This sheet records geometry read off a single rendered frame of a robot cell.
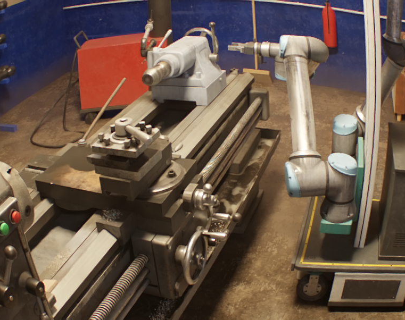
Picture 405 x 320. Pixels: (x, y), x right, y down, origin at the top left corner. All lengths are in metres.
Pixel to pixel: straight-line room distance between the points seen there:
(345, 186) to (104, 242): 1.04
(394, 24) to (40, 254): 1.86
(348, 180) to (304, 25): 3.66
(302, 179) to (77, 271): 1.02
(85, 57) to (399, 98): 3.11
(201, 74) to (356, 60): 3.19
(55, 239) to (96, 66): 2.98
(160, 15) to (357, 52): 2.29
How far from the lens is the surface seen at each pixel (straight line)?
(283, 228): 3.23
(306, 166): 2.15
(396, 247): 2.43
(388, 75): 2.54
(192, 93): 2.74
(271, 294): 2.72
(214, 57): 2.86
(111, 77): 4.78
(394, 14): 2.30
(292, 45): 2.31
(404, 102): 4.98
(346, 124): 2.60
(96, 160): 1.70
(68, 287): 1.55
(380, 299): 2.56
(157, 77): 2.41
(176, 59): 2.58
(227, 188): 2.84
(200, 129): 2.45
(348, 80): 5.77
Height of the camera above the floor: 1.81
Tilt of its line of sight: 27 degrees down
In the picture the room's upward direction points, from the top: 3 degrees counter-clockwise
